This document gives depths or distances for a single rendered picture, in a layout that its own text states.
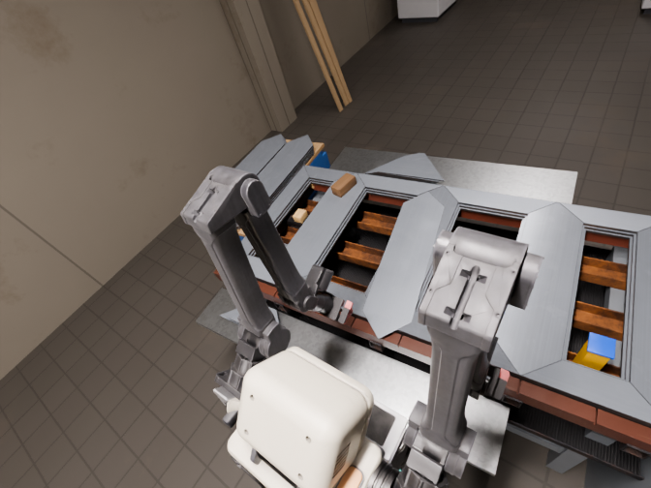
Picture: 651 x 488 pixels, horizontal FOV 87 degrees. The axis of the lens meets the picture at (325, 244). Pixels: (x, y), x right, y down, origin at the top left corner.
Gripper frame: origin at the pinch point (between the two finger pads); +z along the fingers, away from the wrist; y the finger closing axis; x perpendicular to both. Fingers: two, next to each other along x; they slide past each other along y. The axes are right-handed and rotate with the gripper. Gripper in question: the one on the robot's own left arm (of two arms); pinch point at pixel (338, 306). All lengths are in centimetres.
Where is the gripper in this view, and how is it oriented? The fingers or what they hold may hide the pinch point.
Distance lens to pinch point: 112.5
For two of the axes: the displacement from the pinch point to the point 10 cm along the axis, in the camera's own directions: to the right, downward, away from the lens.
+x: -3.7, 9.2, -0.7
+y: -8.1, -2.9, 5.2
